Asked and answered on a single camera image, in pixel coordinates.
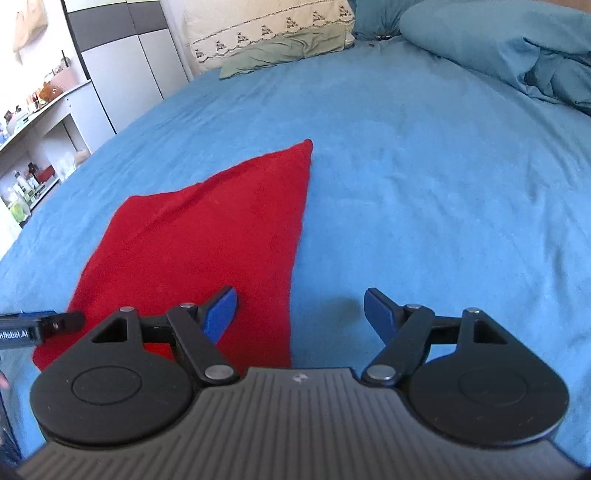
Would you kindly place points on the white bottle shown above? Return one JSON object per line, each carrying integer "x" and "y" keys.
{"x": 19, "y": 182}

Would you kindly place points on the beige plastic bag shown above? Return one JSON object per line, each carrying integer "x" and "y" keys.
{"x": 81, "y": 156}

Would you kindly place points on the rolled blue duvet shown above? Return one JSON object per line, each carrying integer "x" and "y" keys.
{"x": 485, "y": 41}

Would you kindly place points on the cream quilted headboard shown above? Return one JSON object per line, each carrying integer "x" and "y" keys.
{"x": 240, "y": 23}

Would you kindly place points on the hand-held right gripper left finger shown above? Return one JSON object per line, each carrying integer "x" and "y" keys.
{"x": 219, "y": 314}

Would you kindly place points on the green pillow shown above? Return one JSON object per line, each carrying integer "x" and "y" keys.
{"x": 277, "y": 53}

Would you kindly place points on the white shelf unit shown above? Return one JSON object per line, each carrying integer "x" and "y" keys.
{"x": 60, "y": 110}

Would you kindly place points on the pink box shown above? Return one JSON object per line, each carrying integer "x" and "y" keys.
{"x": 65, "y": 78}

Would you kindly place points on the person's left hand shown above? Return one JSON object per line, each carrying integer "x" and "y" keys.
{"x": 2, "y": 381}

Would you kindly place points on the beige tote bag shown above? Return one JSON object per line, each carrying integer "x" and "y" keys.
{"x": 30, "y": 23}

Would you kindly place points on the blue pillow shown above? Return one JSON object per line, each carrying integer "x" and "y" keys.
{"x": 374, "y": 18}

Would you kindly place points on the red box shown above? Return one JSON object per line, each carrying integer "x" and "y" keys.
{"x": 45, "y": 174}

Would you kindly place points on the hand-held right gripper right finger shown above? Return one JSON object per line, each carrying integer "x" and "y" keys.
{"x": 381, "y": 314}

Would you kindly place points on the bed with blue sheet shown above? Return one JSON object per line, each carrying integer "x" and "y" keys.
{"x": 415, "y": 207}

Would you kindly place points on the white and grey wardrobe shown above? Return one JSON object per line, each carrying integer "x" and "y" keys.
{"x": 124, "y": 69}

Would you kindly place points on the red knit sweater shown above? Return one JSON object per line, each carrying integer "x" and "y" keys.
{"x": 207, "y": 230}

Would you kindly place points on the green bag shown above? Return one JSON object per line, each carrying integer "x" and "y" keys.
{"x": 17, "y": 212}

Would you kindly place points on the orange snack bag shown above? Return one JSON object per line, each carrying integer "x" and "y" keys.
{"x": 47, "y": 92}

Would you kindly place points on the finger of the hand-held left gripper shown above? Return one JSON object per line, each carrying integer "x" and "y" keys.
{"x": 60, "y": 324}

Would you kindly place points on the small dark item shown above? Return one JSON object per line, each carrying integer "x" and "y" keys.
{"x": 371, "y": 45}

